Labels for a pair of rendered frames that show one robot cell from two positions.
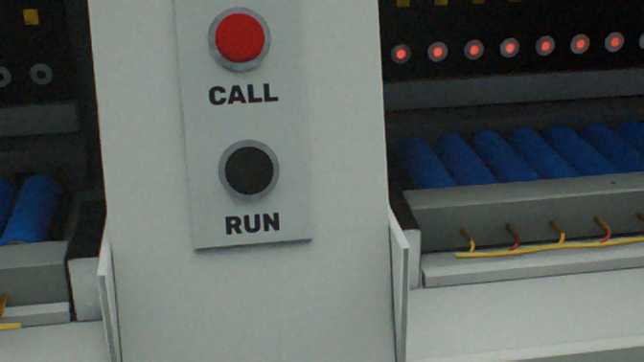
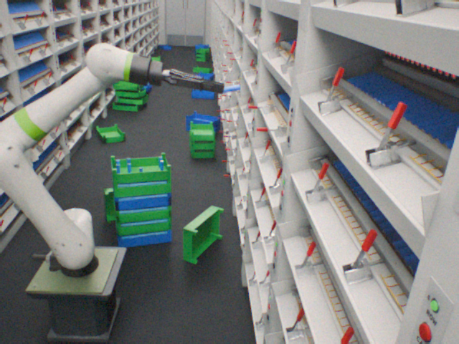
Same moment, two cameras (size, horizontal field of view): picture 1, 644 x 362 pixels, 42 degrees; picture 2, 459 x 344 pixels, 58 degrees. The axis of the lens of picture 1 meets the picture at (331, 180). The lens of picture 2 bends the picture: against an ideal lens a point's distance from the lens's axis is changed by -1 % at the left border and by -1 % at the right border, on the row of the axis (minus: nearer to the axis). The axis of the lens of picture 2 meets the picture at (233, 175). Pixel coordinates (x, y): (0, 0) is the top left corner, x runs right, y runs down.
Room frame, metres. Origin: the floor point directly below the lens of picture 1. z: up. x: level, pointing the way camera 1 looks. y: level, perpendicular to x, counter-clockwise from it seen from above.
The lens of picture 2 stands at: (0.19, -0.99, 1.35)
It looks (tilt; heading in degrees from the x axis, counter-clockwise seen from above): 24 degrees down; 93
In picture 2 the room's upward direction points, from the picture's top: 3 degrees clockwise
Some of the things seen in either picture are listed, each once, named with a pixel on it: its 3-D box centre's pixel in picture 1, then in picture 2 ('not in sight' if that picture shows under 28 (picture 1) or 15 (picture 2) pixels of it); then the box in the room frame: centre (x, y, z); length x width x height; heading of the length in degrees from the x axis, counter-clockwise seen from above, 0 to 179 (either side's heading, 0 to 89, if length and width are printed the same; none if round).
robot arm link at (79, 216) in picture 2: not in sight; (75, 235); (-0.48, 0.34, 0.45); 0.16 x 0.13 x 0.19; 114
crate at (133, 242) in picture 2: not in sight; (143, 230); (-0.42, 1.05, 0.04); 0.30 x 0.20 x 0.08; 22
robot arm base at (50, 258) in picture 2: not in sight; (66, 258); (-0.54, 0.35, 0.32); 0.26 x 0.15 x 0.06; 178
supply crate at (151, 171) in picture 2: not in sight; (140, 167); (-0.42, 1.05, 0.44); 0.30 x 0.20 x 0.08; 22
